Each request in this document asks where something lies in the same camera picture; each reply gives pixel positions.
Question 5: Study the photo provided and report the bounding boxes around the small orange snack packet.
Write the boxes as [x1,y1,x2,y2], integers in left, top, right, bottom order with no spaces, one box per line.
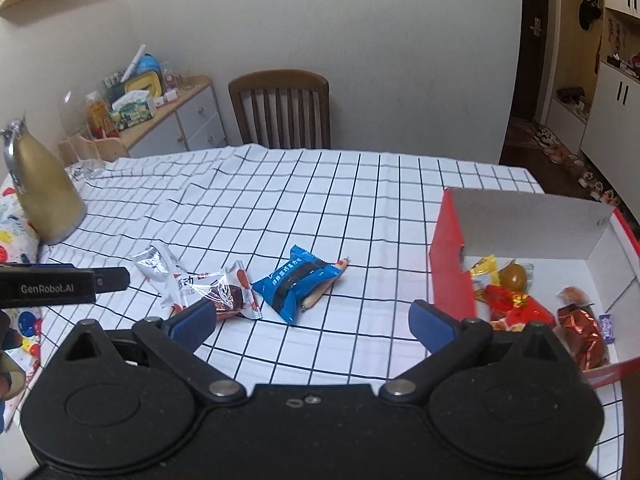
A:
[558,286,592,308]

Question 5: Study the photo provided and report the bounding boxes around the balloon print bag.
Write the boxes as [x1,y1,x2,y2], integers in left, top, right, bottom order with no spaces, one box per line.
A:
[1,177,42,419]

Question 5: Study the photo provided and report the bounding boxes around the silver white snack bag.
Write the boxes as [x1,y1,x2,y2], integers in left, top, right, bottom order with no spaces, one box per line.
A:
[131,242,189,313]

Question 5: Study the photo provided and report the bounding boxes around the white wall cabinets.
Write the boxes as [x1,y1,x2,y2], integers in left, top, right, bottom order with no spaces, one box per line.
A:
[542,0,639,217]

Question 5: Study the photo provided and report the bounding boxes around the wooden white sideboard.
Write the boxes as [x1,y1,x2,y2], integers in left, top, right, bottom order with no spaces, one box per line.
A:
[56,74,229,164]

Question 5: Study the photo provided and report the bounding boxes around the yellow snack packet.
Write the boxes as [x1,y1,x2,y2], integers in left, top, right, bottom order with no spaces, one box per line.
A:
[469,255,500,302]

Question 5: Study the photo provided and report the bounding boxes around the purple candy packet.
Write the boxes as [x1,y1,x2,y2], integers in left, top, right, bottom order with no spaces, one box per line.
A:
[599,313,615,344]

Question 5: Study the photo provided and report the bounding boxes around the blue cookie packet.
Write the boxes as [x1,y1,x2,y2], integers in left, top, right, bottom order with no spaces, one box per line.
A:
[252,245,341,324]

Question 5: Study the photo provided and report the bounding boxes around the wooden chair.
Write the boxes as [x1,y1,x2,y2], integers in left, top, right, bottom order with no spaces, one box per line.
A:
[228,70,332,150]

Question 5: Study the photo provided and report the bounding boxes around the red cardboard box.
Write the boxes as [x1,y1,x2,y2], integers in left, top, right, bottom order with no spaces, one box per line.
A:
[428,188,639,387]

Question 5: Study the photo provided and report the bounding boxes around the checkered tablecloth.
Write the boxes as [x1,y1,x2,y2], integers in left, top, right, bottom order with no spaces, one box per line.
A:
[8,143,626,480]

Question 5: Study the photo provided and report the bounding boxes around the row of shoes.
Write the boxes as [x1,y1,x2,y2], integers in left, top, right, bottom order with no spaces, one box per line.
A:
[532,127,622,207]

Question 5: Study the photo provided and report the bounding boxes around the tissue box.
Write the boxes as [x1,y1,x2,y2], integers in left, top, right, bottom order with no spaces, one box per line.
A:
[111,90,156,131]

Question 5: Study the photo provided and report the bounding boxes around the red snack bag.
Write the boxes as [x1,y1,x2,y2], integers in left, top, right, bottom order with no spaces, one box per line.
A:
[484,285,555,332]

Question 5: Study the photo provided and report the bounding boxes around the gold thermos jug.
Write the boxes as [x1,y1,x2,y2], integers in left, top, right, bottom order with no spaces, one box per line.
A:
[1,118,87,245]

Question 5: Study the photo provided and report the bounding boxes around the white chocolate cake packet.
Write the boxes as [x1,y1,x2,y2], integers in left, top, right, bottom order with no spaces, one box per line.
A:
[166,260,262,321]

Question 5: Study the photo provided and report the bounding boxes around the yellow blue lunch bag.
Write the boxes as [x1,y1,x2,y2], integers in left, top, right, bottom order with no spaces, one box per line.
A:
[124,54,164,98]

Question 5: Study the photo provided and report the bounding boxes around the brown foil snack bag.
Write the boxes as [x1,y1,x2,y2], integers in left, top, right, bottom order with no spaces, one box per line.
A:
[558,304,610,372]

